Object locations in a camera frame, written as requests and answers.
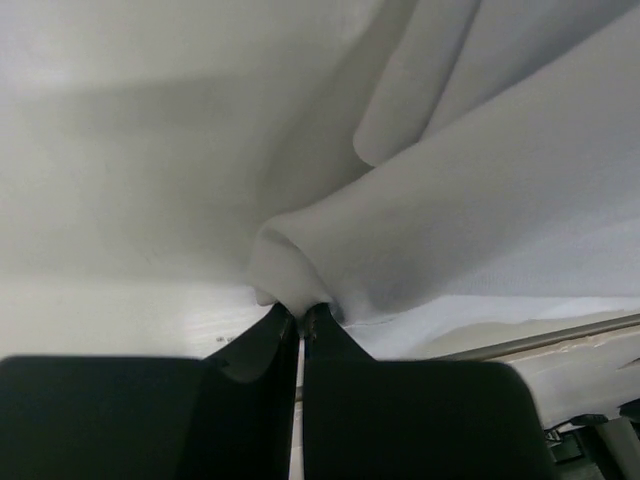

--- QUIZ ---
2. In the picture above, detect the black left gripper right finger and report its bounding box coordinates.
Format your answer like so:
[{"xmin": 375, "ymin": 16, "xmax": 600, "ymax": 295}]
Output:
[{"xmin": 302, "ymin": 304, "xmax": 558, "ymax": 479}]

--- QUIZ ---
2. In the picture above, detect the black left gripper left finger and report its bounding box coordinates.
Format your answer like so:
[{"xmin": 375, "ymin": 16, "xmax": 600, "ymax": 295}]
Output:
[{"xmin": 1, "ymin": 305, "xmax": 295, "ymax": 479}]

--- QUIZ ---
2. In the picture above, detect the white fabric skirt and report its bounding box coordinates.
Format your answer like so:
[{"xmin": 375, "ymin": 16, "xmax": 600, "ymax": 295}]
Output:
[{"xmin": 249, "ymin": 1, "xmax": 639, "ymax": 355}]

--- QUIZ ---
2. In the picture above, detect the aluminium table edge rail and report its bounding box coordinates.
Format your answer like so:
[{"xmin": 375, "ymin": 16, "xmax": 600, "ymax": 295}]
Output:
[{"xmin": 438, "ymin": 313, "xmax": 639, "ymax": 361}]

